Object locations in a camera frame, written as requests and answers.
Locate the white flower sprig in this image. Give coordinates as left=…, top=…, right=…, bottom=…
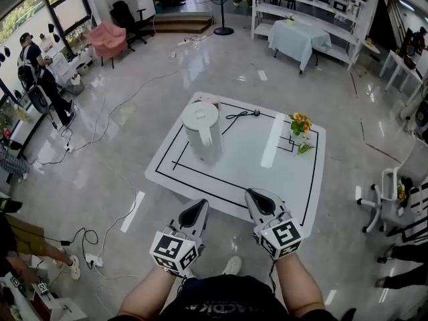
left=296, top=138, right=317, bottom=156

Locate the white shelf unit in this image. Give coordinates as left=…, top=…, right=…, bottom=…
left=251, top=0, right=382, bottom=72

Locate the white office chair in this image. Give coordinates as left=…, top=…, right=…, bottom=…
left=356, top=138, right=428, bottom=235

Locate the small white round table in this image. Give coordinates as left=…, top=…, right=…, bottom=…
left=360, top=38, right=381, bottom=66

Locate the black power cord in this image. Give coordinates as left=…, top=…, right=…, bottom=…
left=221, top=109, right=262, bottom=136

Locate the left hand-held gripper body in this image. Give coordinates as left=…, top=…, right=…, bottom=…
left=149, top=224, right=205, bottom=278

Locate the pink digital clock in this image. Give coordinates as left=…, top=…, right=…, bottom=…
left=193, top=98, right=222, bottom=110

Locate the table with pale blue cloth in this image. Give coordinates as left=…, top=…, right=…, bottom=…
left=267, top=18, right=333, bottom=75

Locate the white electric kettle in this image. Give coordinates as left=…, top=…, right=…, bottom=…
left=181, top=101, right=224, bottom=166

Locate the person's right white shoe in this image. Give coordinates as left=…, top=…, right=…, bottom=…
left=222, top=255, right=242, bottom=276

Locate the black framed window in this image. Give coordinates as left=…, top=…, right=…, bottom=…
left=0, top=0, right=98, bottom=46

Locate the person's right forearm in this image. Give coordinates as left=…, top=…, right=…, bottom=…
left=274, top=254, right=327, bottom=314

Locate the large white power strip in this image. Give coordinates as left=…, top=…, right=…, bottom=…
left=85, top=253, right=104, bottom=268

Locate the white desk with black frame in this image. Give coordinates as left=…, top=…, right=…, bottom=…
left=401, top=185, right=428, bottom=243

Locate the orange flower potted plant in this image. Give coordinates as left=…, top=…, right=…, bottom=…
left=289, top=112, right=313, bottom=136

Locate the pink armchair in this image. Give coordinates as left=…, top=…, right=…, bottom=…
left=84, top=21, right=128, bottom=69

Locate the person's left forearm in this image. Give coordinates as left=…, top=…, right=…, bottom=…
left=116, top=265, right=178, bottom=319

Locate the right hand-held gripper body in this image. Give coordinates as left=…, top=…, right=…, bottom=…
left=252, top=210, right=304, bottom=259

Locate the person's black clothing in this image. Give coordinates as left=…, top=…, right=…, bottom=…
left=110, top=274, right=355, bottom=321

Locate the brown wooden step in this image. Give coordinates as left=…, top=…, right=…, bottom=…
left=152, top=13, right=214, bottom=35

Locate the black office chair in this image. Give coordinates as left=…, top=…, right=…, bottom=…
left=110, top=0, right=148, bottom=51

